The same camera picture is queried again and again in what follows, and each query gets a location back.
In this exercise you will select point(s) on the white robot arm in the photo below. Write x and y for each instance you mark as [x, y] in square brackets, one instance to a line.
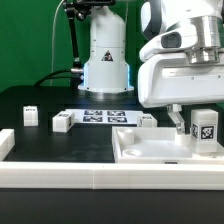
[106, 71]

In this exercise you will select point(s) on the white square table top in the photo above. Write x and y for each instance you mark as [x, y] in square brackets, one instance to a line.
[136, 145]

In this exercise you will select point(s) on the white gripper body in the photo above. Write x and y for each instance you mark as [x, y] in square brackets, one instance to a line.
[167, 76]

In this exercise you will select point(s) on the white U-shaped fence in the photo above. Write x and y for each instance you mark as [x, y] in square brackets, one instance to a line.
[104, 176]

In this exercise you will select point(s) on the white marker tag sheet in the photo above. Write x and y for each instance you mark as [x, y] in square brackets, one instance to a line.
[100, 116]

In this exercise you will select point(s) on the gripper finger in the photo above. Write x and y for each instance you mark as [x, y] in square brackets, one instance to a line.
[173, 111]

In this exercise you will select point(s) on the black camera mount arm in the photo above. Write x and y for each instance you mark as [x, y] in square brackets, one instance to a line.
[79, 10]

